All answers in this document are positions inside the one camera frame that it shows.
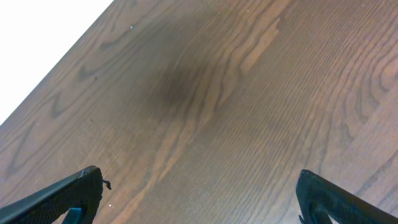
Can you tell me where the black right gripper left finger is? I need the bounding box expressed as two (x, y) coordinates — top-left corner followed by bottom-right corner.
(1, 166), (111, 224)

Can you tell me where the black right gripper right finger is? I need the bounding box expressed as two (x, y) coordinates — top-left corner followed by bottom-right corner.
(295, 169), (397, 224)

